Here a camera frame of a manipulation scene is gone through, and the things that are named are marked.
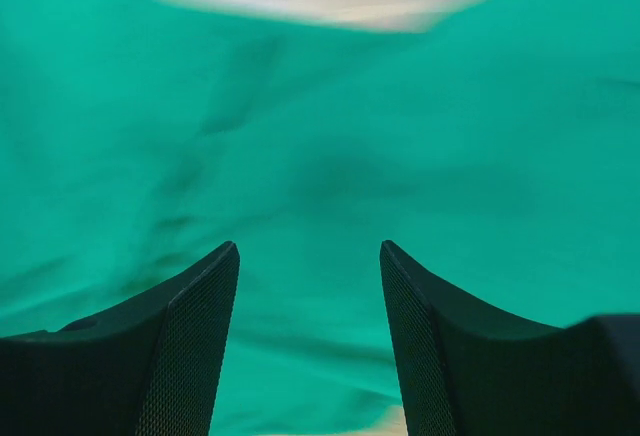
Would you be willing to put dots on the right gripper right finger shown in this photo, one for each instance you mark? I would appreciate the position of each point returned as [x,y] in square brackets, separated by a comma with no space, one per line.
[466,367]

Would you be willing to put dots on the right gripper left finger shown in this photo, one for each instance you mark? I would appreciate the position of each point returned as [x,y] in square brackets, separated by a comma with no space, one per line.
[149,365]

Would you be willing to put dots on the green t-shirt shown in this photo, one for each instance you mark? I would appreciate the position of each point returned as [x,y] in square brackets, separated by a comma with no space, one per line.
[500,148]

